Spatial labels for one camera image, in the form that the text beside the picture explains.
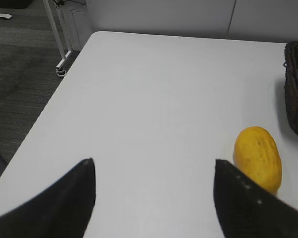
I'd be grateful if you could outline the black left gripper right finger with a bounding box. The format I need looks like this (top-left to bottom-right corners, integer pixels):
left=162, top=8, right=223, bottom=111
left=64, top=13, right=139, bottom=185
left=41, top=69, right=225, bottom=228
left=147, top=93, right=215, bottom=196
left=214, top=159, right=298, bottom=238

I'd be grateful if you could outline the black wicker basket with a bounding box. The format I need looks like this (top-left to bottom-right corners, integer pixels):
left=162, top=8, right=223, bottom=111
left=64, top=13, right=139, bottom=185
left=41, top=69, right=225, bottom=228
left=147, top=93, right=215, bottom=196
left=284, top=41, right=298, bottom=135

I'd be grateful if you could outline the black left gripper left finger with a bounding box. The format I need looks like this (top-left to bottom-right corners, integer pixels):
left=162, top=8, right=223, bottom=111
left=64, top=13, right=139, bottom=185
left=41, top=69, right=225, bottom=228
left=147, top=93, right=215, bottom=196
left=0, top=158, right=96, bottom=238

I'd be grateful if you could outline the white table leg frame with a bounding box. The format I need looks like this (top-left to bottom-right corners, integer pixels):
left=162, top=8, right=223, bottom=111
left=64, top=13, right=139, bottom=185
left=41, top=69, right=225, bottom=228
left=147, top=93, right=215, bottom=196
left=43, top=0, right=73, bottom=78

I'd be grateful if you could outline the yellow mango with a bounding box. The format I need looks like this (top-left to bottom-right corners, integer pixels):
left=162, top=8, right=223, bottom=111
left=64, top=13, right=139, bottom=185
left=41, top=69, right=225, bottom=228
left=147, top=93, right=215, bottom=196
left=233, top=126, right=282, bottom=194

